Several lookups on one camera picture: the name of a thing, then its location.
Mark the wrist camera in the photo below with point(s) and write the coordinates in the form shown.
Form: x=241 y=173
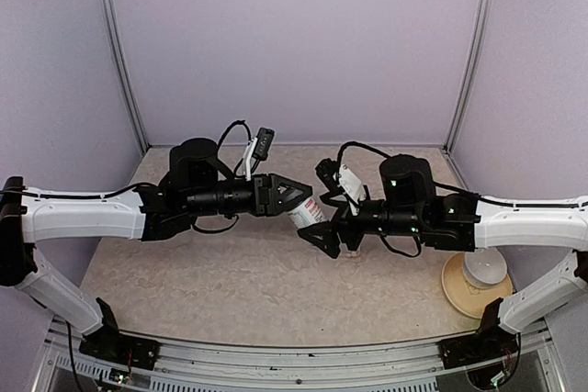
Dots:
x=335 y=176
x=256 y=152

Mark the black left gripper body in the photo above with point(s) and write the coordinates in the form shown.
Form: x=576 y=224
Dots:
x=211 y=201

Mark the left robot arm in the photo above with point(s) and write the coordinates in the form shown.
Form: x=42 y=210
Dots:
x=198 y=184

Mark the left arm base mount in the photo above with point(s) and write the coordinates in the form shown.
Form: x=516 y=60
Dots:
x=111 y=345

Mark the right aluminium frame post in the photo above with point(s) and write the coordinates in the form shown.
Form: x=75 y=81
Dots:
x=468 y=78

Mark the aluminium frame post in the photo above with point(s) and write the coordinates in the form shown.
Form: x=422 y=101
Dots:
x=122 y=72
x=468 y=78

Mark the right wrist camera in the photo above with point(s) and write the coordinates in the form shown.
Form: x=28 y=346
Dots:
x=335 y=176

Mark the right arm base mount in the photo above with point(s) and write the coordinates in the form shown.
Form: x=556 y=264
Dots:
x=488 y=342

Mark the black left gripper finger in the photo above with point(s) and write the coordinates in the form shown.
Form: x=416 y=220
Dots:
x=282 y=203
x=282 y=186

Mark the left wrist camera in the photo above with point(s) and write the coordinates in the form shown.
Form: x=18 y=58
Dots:
x=256 y=152

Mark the front aluminium rail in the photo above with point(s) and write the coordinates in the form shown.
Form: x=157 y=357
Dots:
x=182 y=365

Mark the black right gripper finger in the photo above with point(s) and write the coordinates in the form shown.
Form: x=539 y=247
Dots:
x=337 y=198
x=323 y=236

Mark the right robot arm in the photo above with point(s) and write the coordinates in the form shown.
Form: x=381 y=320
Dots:
x=460 y=221

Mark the left aluminium frame post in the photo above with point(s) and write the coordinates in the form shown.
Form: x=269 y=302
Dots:
x=122 y=72

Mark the orange grey-capped pill bottle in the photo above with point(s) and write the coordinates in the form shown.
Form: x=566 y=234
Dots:
x=306 y=214

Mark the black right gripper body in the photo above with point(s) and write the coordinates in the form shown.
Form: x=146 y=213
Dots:
x=396 y=223

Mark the clear plastic pill organizer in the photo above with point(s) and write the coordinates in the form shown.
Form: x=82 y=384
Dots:
x=353 y=254

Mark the beige plate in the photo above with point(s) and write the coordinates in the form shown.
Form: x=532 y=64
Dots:
x=465 y=297

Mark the white bowl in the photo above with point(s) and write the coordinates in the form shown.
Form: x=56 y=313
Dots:
x=484 y=268

